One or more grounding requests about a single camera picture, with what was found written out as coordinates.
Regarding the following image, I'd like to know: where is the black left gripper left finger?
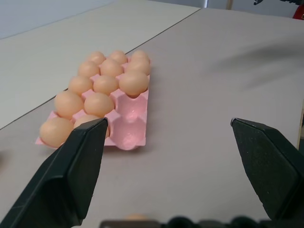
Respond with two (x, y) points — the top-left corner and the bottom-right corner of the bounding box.
(0, 117), (109, 228)

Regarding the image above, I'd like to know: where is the wooden post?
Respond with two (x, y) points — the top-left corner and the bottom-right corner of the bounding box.
(296, 111), (304, 149)

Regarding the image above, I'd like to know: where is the pink egg tray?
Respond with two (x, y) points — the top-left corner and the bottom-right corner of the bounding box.
(35, 56), (152, 152)

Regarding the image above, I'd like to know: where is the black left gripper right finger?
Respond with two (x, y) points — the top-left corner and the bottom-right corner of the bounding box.
(230, 117), (304, 220)

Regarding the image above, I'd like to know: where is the beige egg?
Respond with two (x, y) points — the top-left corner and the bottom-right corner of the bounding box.
(88, 51), (106, 65)
(68, 76), (94, 95)
(93, 75), (119, 95)
(73, 114), (111, 138)
(54, 90), (85, 120)
(109, 50), (128, 64)
(131, 49), (150, 63)
(84, 92), (114, 117)
(125, 57), (151, 76)
(100, 58), (124, 77)
(118, 70), (150, 97)
(77, 60), (100, 77)
(124, 213), (151, 221)
(39, 117), (75, 147)

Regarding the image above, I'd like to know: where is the red object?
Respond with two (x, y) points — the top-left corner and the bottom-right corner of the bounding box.
(292, 5), (304, 20)

